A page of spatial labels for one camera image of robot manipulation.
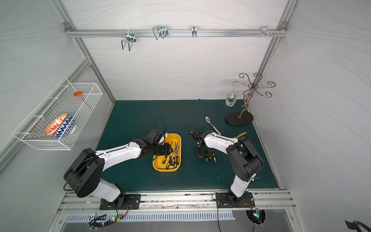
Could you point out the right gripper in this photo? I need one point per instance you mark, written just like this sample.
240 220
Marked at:
203 152

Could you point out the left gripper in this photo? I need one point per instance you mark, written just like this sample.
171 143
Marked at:
166 148

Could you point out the yellow plastic storage tray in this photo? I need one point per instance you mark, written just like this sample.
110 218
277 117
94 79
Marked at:
157 162

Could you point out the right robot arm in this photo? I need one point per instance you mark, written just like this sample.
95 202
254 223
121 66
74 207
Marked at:
246 162

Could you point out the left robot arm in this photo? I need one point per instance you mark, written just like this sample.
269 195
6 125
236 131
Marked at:
84 175

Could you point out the wooden knife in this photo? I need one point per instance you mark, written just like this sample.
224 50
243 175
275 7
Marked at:
240 135

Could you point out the green table mat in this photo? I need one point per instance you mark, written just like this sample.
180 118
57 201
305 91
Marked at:
131 120

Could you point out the copper hook stand black base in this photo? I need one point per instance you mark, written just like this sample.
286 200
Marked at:
244 117

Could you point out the clear glass jar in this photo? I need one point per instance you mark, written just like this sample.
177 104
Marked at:
231 99

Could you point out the white vent strip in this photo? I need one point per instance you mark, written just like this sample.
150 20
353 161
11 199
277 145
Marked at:
136 216

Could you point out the blue patterned bowl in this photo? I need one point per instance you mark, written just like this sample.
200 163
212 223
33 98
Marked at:
65 127

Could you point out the orange spoon in basket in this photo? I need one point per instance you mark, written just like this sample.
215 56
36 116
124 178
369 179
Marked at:
80 94

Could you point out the metal double hook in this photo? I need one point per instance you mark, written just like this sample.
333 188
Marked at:
128 41

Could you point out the orange patterned bowl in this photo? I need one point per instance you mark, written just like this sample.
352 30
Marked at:
53 126

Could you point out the metal loop hook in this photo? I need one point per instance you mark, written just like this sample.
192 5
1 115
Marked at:
160 32

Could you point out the small metal hook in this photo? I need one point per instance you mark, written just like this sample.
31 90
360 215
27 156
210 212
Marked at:
194 31

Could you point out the metal clamp hook right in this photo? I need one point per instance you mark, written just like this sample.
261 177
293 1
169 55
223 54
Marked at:
264 32

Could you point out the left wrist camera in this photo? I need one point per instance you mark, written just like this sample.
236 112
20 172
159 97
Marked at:
157 136

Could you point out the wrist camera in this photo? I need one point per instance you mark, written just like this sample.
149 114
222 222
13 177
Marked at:
196 134
157 136

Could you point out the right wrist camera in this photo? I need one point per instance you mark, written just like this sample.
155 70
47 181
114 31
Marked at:
196 134

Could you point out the metal spoon white handle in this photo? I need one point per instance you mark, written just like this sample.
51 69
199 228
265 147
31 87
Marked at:
208 120

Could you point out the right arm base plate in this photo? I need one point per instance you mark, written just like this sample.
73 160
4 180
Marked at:
234 200

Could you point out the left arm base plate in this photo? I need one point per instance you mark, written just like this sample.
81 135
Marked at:
120 202

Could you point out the aluminium front rail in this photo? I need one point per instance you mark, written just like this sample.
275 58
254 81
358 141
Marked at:
181 201

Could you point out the aluminium rail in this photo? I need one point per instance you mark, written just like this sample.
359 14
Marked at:
173 33
181 201

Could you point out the white wire basket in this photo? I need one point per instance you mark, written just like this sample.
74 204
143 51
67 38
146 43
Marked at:
60 100

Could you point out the aluminium top rail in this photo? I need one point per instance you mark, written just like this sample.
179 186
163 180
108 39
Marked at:
173 33

